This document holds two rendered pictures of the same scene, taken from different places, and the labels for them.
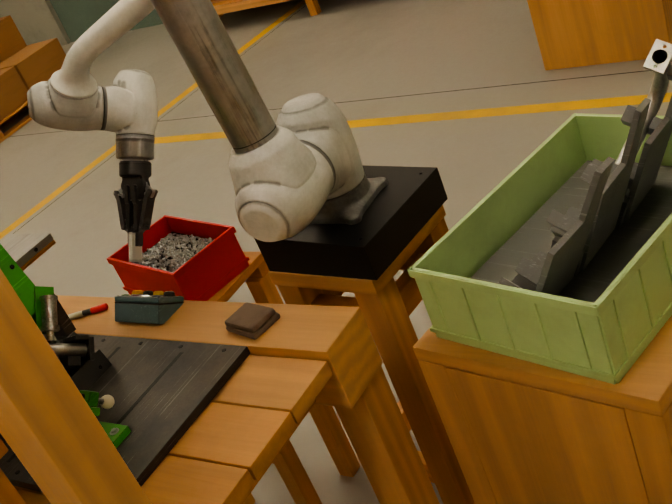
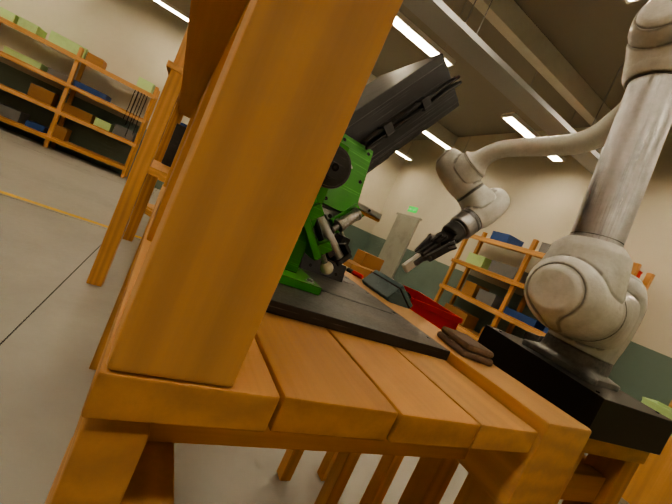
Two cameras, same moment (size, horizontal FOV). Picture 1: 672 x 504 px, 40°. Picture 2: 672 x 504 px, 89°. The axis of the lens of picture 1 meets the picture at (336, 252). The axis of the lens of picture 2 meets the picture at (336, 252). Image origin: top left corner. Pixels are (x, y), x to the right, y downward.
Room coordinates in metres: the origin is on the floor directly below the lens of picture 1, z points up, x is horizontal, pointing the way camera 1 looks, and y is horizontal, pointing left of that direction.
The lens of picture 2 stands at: (0.87, 0.29, 1.03)
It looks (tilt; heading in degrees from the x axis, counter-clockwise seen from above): 4 degrees down; 19
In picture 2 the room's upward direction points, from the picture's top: 24 degrees clockwise
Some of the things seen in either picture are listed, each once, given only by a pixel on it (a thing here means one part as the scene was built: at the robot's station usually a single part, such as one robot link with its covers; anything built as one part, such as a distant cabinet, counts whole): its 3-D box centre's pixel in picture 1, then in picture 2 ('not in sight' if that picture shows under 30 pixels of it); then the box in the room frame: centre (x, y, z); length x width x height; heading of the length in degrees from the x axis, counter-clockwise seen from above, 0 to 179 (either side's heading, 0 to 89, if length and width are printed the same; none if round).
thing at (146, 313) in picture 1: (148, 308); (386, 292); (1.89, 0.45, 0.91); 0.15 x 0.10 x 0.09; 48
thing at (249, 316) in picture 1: (251, 319); (465, 344); (1.65, 0.22, 0.91); 0.10 x 0.08 x 0.03; 35
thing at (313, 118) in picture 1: (315, 144); (599, 309); (1.93, -0.05, 1.11); 0.18 x 0.16 x 0.22; 146
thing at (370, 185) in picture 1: (329, 193); (565, 353); (1.95, -0.04, 0.97); 0.22 x 0.18 x 0.06; 51
